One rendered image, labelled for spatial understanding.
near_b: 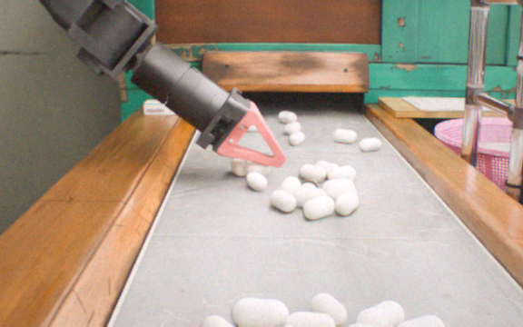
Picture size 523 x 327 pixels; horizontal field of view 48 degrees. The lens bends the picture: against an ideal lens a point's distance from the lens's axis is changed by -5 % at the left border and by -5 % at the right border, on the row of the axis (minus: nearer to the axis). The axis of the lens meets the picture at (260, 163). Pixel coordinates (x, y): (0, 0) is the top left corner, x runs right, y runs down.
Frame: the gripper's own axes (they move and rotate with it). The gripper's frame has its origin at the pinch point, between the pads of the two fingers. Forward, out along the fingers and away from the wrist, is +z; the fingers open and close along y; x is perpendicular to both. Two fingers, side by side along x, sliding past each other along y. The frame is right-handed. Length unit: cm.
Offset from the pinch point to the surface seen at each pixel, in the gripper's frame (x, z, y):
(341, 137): -5.1, 8.7, 18.4
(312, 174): -1.3, 4.0, -2.1
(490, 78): -30, 30, 43
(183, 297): 6.8, -4.3, -30.9
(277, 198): 1.2, 0.5, -11.8
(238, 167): 3.7, -3.1, 0.3
